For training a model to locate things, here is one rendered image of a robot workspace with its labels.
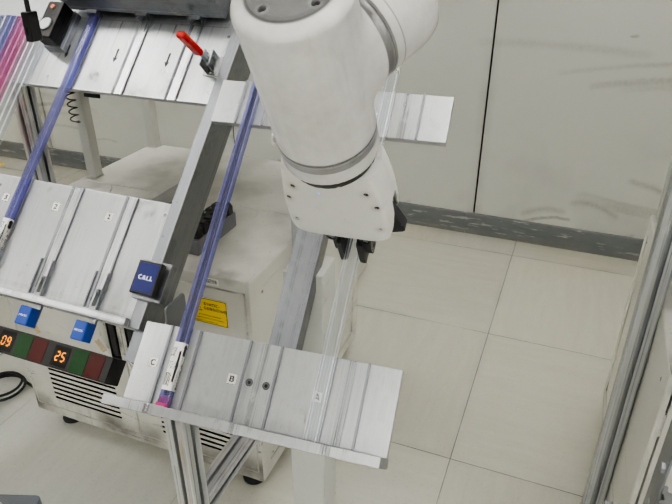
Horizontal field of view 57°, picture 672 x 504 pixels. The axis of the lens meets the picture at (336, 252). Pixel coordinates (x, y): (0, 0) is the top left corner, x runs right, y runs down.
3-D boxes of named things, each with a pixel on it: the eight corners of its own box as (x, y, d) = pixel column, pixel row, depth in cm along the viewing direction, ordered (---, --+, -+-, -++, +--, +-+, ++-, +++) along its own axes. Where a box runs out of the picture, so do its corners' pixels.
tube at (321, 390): (400, 18, 76) (399, 11, 75) (412, 18, 75) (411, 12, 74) (304, 439, 61) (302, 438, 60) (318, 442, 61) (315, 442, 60)
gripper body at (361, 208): (260, 171, 52) (289, 239, 62) (378, 185, 49) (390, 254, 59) (285, 104, 55) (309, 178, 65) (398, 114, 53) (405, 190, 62)
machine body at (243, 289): (265, 501, 151) (247, 283, 121) (42, 424, 173) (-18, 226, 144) (356, 349, 204) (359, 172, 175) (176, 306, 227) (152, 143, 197)
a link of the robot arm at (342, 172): (257, 160, 50) (266, 182, 52) (363, 173, 48) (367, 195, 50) (286, 84, 54) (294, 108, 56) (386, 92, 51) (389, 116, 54)
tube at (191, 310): (170, 408, 76) (166, 407, 75) (160, 405, 77) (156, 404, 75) (271, 61, 91) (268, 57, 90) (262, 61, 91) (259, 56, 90)
